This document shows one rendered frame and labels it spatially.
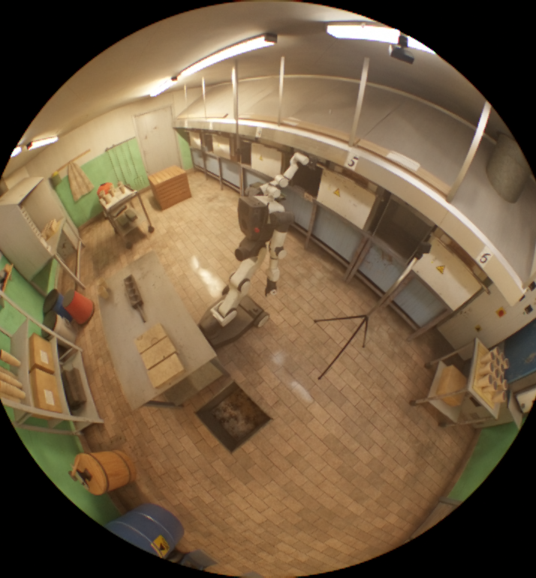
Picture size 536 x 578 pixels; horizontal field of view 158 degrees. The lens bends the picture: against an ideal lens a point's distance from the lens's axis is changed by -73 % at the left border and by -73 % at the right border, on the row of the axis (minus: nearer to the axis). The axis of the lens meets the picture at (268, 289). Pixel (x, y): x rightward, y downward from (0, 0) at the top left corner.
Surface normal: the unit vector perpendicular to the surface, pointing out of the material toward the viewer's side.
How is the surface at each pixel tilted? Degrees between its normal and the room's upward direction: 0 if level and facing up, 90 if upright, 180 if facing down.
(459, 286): 90
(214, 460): 0
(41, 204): 90
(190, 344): 0
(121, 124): 90
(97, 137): 90
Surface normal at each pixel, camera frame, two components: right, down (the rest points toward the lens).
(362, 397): 0.03, -0.56
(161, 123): 0.64, 0.65
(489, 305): -0.76, 0.52
